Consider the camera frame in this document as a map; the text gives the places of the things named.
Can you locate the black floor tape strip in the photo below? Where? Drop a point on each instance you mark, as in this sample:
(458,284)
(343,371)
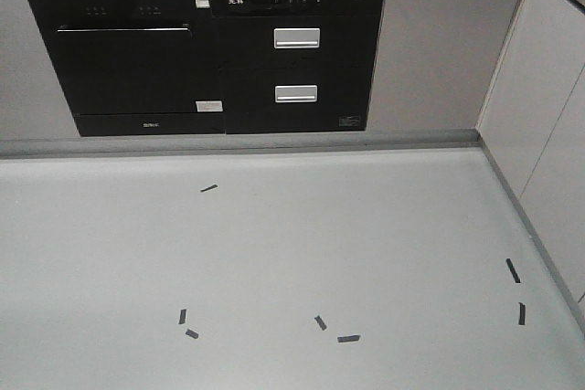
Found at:
(511,267)
(348,338)
(208,188)
(320,322)
(192,334)
(522,313)
(182,316)

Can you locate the black drawer sterilizer cabinet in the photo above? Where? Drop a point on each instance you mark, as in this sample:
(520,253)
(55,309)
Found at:
(250,67)

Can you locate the black built-in dishwasher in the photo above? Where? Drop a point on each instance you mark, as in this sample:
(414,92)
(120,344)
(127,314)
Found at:
(133,67)

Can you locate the grey cabinet door panel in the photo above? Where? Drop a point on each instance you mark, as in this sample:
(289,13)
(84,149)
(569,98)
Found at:
(435,61)

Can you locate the grey side cabinet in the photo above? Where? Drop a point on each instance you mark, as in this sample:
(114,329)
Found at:
(532,126)

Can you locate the lower silver drawer handle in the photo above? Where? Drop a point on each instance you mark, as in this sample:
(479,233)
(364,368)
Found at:
(296,94)

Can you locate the silver drawer handle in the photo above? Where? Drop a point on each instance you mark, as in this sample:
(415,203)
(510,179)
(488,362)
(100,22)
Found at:
(296,38)
(296,94)

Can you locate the upper silver drawer handle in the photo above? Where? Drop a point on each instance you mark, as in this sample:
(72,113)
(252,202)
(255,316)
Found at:
(296,38)

